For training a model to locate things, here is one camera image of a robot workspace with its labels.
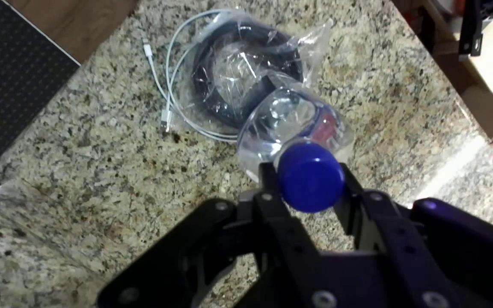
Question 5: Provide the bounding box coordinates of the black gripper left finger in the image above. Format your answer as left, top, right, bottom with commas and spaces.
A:
98, 162, 351, 308

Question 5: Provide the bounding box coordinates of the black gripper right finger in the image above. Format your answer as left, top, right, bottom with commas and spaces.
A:
334, 162, 493, 308

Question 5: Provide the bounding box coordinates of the blue cap water bottle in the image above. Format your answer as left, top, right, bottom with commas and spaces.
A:
235, 83, 357, 213

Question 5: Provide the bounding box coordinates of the black metal bracket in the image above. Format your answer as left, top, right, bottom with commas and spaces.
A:
459, 0, 483, 56

